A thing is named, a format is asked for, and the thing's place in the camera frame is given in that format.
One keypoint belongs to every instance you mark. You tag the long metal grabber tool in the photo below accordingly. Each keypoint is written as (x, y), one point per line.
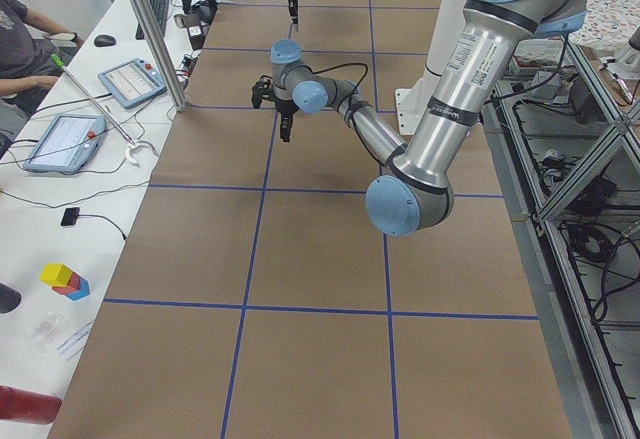
(132, 144)

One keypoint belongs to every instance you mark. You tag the black computer mouse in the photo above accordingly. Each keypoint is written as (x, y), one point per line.
(104, 40)

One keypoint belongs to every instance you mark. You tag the blue teach pendant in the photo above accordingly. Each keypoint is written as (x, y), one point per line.
(69, 143)
(133, 82)

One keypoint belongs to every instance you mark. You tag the seated person in grey shirt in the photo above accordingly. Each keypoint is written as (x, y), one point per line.
(27, 70)

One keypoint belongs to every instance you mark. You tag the black keyboard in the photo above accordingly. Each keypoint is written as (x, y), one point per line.
(160, 10)

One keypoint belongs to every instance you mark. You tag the clear plastic bag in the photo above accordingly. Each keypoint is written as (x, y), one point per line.
(45, 332)

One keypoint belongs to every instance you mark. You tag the aluminium frame rack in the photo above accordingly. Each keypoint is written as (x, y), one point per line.
(566, 147)

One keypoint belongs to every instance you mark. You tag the red cylinder object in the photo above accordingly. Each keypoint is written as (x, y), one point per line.
(29, 407)

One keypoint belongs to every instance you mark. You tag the white metal camera stand base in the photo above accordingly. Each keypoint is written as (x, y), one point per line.
(411, 102)

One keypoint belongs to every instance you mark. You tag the small black box with cable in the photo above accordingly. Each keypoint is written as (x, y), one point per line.
(70, 216)

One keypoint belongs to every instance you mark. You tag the aluminium profile post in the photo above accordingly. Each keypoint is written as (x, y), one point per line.
(160, 52)

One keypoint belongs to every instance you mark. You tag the coloured toy blocks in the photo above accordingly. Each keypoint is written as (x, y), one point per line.
(64, 281)

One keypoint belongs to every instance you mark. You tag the lower blue teach pendant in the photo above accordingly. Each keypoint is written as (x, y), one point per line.
(69, 143)

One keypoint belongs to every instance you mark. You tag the upper blue teach pendant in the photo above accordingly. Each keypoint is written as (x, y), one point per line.
(133, 82)

